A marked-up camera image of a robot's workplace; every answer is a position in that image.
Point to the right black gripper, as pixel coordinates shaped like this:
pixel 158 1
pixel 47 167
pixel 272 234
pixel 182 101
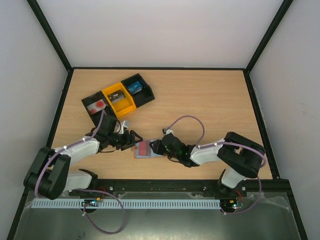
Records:
pixel 161 145

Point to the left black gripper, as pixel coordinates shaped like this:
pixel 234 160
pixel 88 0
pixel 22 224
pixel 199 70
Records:
pixel 131 142

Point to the white red circle card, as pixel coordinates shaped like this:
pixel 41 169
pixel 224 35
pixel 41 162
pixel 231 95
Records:
pixel 144 151

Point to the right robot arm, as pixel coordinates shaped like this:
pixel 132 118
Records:
pixel 243 156

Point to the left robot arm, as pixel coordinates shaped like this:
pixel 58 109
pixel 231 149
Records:
pixel 49 175

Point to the black VIP card stack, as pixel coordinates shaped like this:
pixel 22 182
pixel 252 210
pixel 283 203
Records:
pixel 116 96

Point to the white red card stack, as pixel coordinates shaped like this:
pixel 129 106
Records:
pixel 96 107

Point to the blue card stack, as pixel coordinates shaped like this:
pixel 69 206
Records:
pixel 134 87

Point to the yellow middle bin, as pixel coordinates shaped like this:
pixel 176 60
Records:
pixel 124 106

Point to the left black bin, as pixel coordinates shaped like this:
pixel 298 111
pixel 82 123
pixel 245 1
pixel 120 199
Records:
pixel 93 98

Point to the black bin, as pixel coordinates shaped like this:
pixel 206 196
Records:
pixel 93 98
pixel 143 97

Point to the right black bin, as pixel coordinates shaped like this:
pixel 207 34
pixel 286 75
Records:
pixel 143 97

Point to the grey metal front plate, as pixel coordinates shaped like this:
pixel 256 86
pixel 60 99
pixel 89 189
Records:
pixel 271 219

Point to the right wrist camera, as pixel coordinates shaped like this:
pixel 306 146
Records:
pixel 166 131

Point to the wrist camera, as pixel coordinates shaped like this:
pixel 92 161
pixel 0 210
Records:
pixel 122 126
pixel 166 131

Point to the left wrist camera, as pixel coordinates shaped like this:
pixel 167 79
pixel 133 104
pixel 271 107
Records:
pixel 122 126

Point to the light blue cable duct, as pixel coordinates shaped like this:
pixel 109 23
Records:
pixel 190 204

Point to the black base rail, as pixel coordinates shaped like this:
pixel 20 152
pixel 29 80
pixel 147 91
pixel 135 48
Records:
pixel 206 188

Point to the black enclosure frame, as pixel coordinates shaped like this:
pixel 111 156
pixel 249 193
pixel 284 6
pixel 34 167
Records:
pixel 281 12

